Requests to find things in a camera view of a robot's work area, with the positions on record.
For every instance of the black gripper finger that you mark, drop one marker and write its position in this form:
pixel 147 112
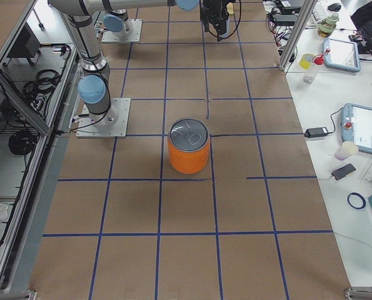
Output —
pixel 219 36

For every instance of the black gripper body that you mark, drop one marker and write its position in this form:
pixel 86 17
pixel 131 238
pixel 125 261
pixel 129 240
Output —
pixel 212 9

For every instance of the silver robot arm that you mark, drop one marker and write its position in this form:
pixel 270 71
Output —
pixel 122 14
pixel 77 16

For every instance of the beige paper cup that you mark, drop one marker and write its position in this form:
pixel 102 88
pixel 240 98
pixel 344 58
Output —
pixel 346 150

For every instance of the yellow tape roll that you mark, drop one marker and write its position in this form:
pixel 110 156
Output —
pixel 306 60

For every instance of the clear bottle red cap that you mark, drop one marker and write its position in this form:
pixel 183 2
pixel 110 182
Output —
pixel 314 68

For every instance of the orange can with grey lid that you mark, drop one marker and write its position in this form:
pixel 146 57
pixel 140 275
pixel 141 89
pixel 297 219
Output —
pixel 188 145

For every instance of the green lidded glass jar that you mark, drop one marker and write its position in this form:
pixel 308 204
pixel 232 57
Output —
pixel 327 25

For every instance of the far teach pendant tablet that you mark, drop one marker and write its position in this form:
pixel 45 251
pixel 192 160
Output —
pixel 341 55

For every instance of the teach pendant tablet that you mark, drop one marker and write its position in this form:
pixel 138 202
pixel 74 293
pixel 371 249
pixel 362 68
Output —
pixel 356 126
pixel 341 55

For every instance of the black power adapter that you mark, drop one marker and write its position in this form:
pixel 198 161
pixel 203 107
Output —
pixel 316 132

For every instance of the near teach pendant tablet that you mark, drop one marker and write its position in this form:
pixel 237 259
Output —
pixel 356 126

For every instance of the black smartphone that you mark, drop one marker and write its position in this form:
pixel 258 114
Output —
pixel 343 171

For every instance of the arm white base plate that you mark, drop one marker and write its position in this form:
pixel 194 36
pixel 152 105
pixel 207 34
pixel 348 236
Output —
pixel 114 124
pixel 117 31

